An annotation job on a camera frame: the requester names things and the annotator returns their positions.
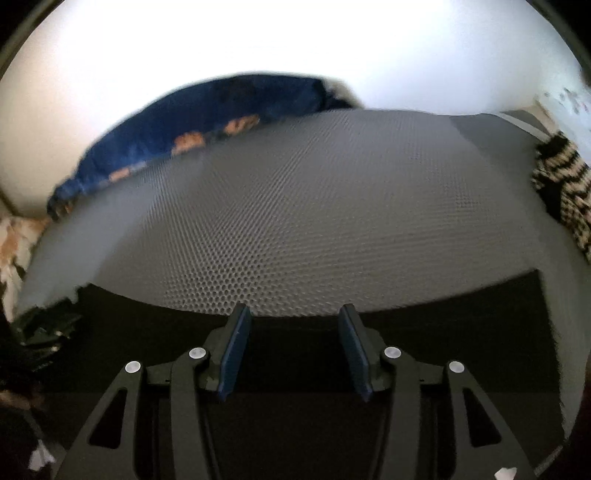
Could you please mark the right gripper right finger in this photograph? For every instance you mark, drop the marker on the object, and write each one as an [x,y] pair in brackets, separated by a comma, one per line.
[439,422]

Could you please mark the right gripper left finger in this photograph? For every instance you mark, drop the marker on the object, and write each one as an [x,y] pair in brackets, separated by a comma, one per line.
[151,421]

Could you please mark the black pants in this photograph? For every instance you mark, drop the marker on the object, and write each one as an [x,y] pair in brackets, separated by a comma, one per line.
[295,412]

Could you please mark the white floral pillow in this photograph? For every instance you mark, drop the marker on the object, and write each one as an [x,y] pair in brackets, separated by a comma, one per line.
[19,237]

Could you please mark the grey mesh mattress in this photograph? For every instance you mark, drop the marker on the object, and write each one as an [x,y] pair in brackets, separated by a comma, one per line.
[381,209]

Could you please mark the black white striped cloth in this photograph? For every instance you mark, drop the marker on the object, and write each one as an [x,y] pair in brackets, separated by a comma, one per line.
[562,180]

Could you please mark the blue floral blanket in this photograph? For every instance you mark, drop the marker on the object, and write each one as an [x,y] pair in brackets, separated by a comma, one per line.
[189,118]

